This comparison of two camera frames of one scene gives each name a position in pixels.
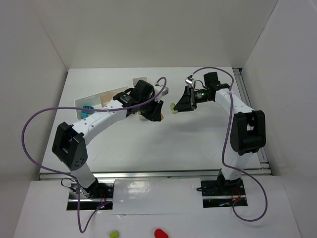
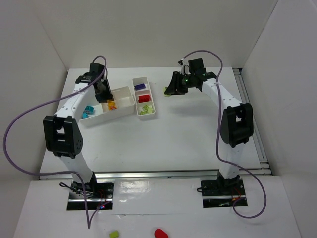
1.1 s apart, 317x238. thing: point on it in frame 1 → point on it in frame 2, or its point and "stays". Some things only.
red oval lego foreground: (160, 233) stays
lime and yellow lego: (172, 107) → (164, 89)
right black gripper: (190, 97) → (177, 83)
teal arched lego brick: (87, 107) stays
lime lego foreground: (114, 234) stays
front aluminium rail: (154, 174) stays
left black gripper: (150, 109) → (102, 94)
